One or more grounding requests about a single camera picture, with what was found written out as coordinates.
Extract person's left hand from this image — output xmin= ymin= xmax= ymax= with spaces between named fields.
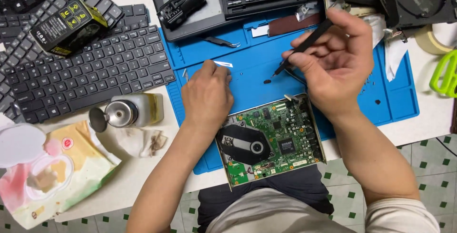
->
xmin=180 ymin=60 xmax=235 ymax=127

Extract person's right hand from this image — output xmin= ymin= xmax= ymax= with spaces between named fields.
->
xmin=282 ymin=8 xmax=375 ymax=120

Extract black precision screwdriver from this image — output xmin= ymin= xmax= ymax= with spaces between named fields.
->
xmin=273 ymin=18 xmax=335 ymax=78

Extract black tweezers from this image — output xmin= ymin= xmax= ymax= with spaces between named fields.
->
xmin=203 ymin=35 xmax=242 ymax=49

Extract blue silicone repair mat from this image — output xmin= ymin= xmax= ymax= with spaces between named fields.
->
xmin=159 ymin=10 xmax=420 ymax=176

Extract small white card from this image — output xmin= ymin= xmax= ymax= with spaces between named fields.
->
xmin=251 ymin=25 xmax=270 ymax=38

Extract black flashlight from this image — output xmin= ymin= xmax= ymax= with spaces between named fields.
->
xmin=157 ymin=0 xmax=208 ymax=30

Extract brown sandpaper strip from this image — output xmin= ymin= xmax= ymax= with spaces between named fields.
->
xmin=268 ymin=13 xmax=323 ymax=37

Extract optical drive green circuit board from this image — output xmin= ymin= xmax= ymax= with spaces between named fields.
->
xmin=214 ymin=93 xmax=328 ymax=191

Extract alcohol dispenser bottle metal cap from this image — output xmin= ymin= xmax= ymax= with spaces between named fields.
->
xmin=88 ymin=93 xmax=165 ymax=133

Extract black keyboard under box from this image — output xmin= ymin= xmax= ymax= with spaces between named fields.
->
xmin=0 ymin=4 xmax=150 ymax=39

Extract stained white tissue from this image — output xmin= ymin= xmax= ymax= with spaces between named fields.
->
xmin=114 ymin=127 xmax=168 ymax=159

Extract large black laptop keyboard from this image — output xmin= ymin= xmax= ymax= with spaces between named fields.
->
xmin=0 ymin=23 xmax=176 ymax=125

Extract black shorts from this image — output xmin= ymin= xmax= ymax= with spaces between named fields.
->
xmin=197 ymin=164 xmax=335 ymax=233

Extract scatter of tiny screws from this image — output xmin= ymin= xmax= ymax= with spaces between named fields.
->
xmin=358 ymin=71 xmax=374 ymax=95

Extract black yellow cardboard box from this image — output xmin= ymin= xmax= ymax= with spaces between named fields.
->
xmin=29 ymin=0 xmax=109 ymax=57

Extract beige shirt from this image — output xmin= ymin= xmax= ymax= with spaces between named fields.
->
xmin=205 ymin=188 xmax=442 ymax=233

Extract crumpled white paper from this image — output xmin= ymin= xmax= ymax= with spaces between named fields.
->
xmin=362 ymin=13 xmax=410 ymax=82

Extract wet wipes packet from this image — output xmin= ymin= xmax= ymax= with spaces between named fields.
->
xmin=0 ymin=120 xmax=123 ymax=230

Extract masking tape roll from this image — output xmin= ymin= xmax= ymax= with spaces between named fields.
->
xmin=414 ymin=23 xmax=457 ymax=56

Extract lime green plastic tool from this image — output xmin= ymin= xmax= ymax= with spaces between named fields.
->
xmin=429 ymin=49 xmax=457 ymax=99

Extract thin black wire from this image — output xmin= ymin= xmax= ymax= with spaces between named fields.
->
xmin=286 ymin=67 xmax=308 ymax=86

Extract small metal bracket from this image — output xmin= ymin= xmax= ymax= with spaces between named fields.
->
xmin=295 ymin=1 xmax=319 ymax=22

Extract black floor cable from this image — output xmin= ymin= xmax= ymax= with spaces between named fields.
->
xmin=435 ymin=137 xmax=457 ymax=157

